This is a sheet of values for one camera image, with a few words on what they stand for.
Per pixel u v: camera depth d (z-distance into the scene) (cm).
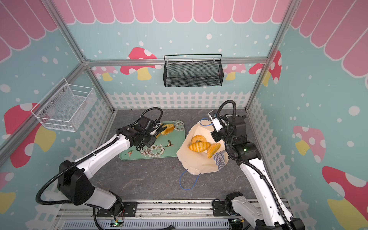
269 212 38
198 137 95
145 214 74
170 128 97
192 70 95
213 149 89
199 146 89
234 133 50
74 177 42
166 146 98
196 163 90
